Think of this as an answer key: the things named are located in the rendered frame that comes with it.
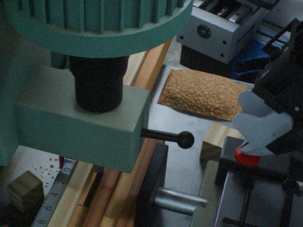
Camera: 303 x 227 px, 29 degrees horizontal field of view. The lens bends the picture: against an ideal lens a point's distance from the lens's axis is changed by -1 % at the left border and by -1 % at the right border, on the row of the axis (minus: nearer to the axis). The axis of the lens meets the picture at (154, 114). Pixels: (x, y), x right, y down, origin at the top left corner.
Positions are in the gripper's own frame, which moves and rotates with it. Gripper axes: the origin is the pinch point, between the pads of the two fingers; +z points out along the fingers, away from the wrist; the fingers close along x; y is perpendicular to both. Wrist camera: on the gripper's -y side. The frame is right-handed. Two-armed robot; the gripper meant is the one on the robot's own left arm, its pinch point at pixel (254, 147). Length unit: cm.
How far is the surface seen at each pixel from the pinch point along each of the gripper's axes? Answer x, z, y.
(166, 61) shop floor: -134, 108, -20
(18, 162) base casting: -7.1, 37.3, 18.0
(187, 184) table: -3.3, 15.1, -0.5
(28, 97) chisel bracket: 4.1, 9.3, 23.4
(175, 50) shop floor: -142, 107, -21
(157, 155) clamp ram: 1.3, 8.7, 7.4
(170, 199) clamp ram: 4.4, 10.4, 3.3
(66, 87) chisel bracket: 1.3, 7.7, 20.6
